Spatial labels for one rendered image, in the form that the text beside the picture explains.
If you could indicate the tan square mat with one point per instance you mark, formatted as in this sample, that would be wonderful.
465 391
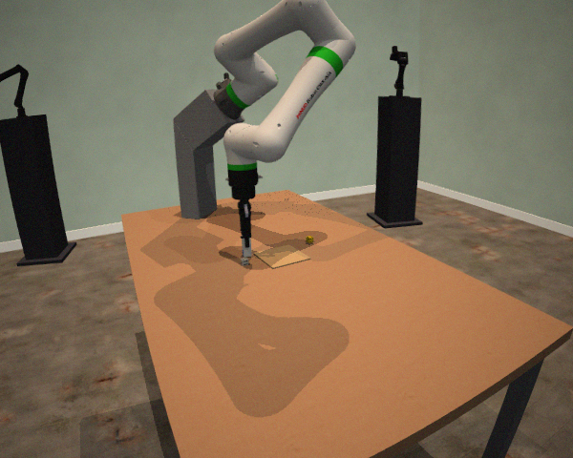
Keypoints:
281 256

